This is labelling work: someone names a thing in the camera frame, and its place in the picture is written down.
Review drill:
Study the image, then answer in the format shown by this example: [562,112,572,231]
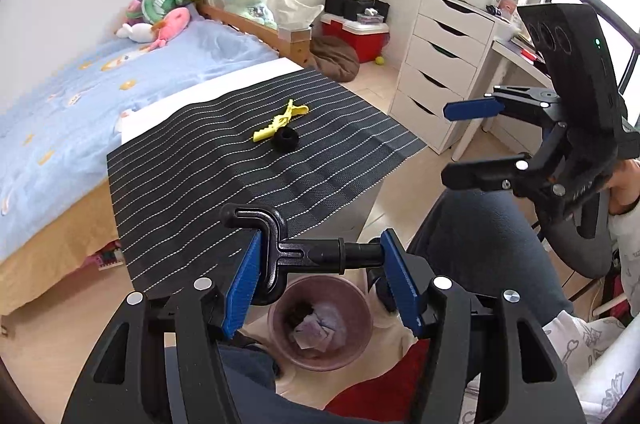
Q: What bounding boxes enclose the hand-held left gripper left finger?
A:
[62,229,266,424]

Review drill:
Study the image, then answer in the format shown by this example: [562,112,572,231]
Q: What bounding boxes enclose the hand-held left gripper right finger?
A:
[379,229,586,424]

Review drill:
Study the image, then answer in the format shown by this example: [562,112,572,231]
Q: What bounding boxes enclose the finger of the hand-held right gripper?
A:
[444,85,569,126]
[441,153,567,201]

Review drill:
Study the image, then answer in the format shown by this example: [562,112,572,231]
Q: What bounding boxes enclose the brown round trash bin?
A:
[267,275,373,372]

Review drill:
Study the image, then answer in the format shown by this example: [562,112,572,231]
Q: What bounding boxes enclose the black T-handle tool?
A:
[220,203,386,305]

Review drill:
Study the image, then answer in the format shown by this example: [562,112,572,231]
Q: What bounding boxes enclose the pink printed packet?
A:
[294,304,337,351]

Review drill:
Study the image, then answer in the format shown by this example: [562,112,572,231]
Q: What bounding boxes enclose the person's right forearm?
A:
[611,159,640,212]

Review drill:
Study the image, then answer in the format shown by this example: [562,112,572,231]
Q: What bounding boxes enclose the white drawer cabinet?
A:
[389,0,496,155]

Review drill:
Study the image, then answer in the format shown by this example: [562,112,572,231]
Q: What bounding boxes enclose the white desk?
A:
[450,39,556,162]

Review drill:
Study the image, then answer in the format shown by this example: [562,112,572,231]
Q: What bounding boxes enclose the person's dark trousers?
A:
[165,189,576,424]

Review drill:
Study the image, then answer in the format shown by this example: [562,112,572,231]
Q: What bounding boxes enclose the red cloth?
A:
[325,339,431,424]

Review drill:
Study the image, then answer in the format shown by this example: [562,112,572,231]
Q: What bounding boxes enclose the black striped table mat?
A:
[106,68,428,295]

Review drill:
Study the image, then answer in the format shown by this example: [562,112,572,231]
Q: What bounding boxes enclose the grey office chair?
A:
[542,194,616,280]

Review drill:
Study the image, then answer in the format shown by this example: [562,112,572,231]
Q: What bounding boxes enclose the red cooler box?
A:
[320,13,390,64]

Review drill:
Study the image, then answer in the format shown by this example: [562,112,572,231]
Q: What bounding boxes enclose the toy blocks box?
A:
[85,241,126,271]

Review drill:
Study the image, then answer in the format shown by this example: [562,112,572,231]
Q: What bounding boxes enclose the brown floor cushion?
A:
[310,35,361,82]

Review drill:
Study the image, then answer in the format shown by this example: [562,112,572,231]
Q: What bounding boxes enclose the black storage bags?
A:
[325,0,391,22]

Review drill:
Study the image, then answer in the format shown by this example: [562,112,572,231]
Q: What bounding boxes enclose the yellow toothed plastic clip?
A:
[252,100,311,143]

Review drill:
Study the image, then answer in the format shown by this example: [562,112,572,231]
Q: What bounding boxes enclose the tan bed base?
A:
[0,181,123,317]

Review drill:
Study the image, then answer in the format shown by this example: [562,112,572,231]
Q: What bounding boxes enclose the person's white printed shirt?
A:
[460,309,640,424]

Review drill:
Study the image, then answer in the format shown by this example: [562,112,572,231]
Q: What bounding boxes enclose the white tote bag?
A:
[262,0,325,30]

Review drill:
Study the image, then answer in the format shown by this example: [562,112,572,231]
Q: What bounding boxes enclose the bed with blue blanket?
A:
[0,16,278,265]

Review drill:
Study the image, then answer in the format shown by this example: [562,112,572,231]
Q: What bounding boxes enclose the pink fish plush toy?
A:
[150,6,192,51]

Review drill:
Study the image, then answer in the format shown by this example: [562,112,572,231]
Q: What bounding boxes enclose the white plush toy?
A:
[116,23,157,44]

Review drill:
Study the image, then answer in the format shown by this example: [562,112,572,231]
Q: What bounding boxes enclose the green plush toy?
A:
[141,0,176,25]

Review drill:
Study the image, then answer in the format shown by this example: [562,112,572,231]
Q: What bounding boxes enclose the small black ring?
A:
[272,129,300,151]

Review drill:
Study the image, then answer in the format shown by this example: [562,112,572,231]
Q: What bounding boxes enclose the wooden bed frame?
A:
[197,1,313,70]

